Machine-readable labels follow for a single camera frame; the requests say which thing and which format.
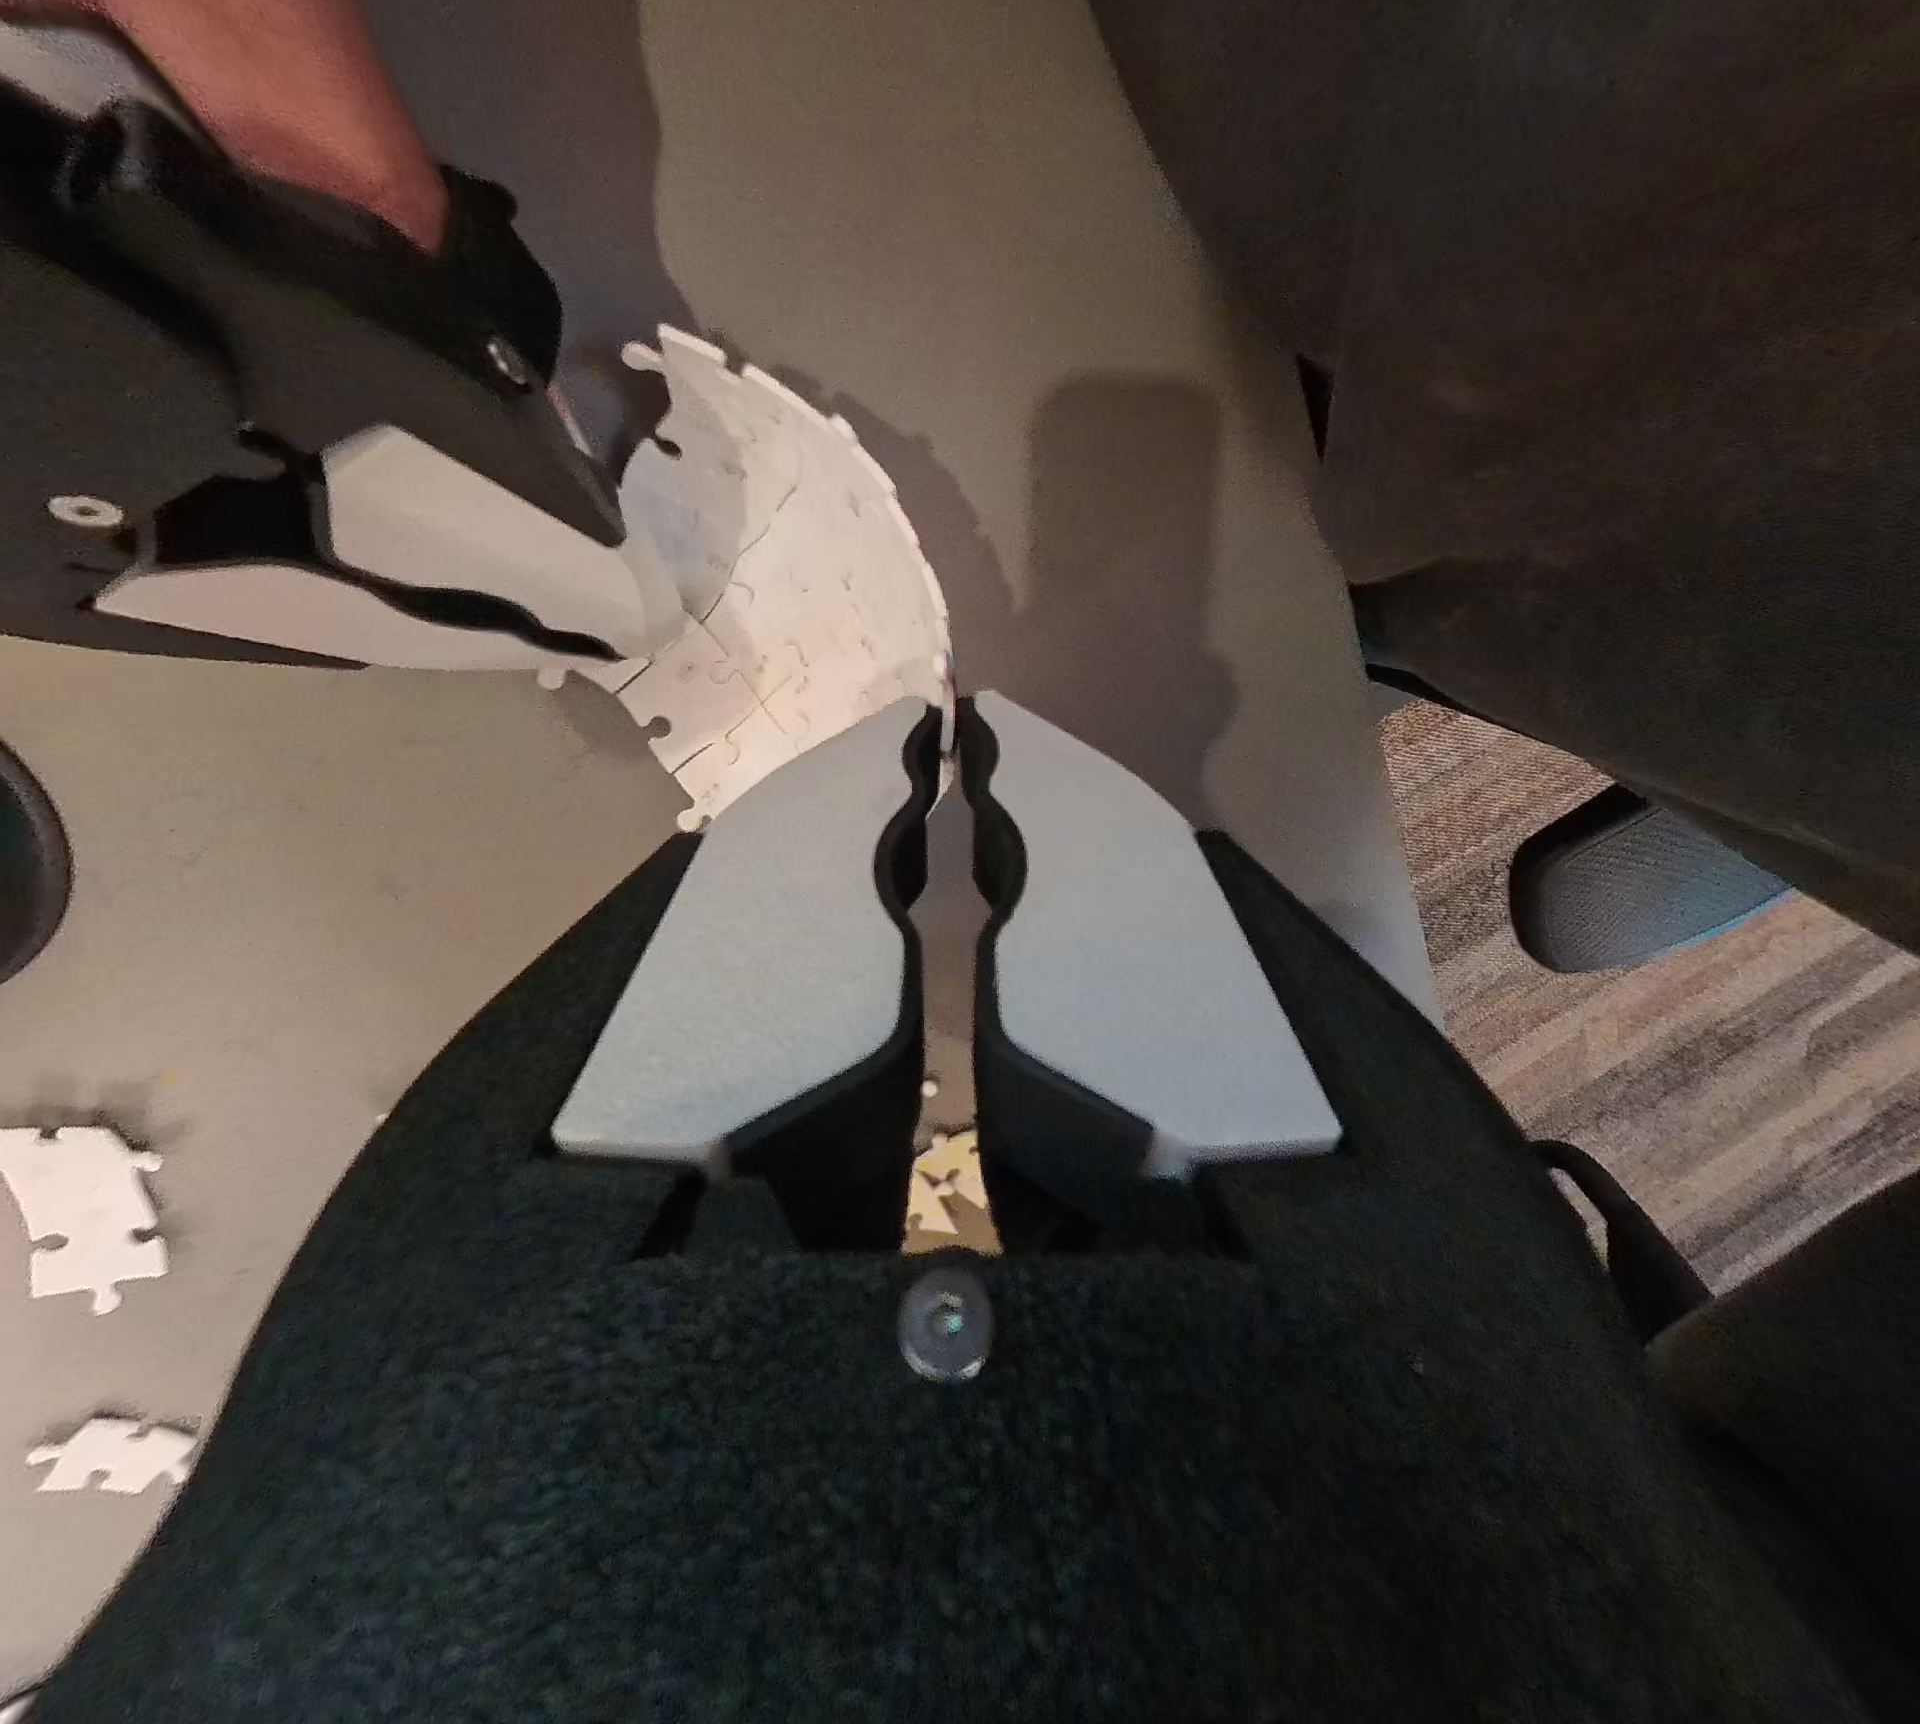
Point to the person's grey shoe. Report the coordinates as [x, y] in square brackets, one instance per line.
[1635, 876]

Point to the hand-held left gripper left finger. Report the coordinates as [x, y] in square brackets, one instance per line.
[750, 975]

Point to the curved assembled puzzle section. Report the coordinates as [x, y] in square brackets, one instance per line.
[811, 585]

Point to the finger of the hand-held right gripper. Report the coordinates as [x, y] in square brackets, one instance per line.
[270, 606]
[480, 524]

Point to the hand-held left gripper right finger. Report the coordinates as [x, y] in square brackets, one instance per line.
[1155, 989]

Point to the pile of white puzzle pieces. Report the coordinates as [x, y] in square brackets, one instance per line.
[91, 1214]

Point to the black round stand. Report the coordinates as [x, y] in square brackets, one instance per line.
[22, 855]

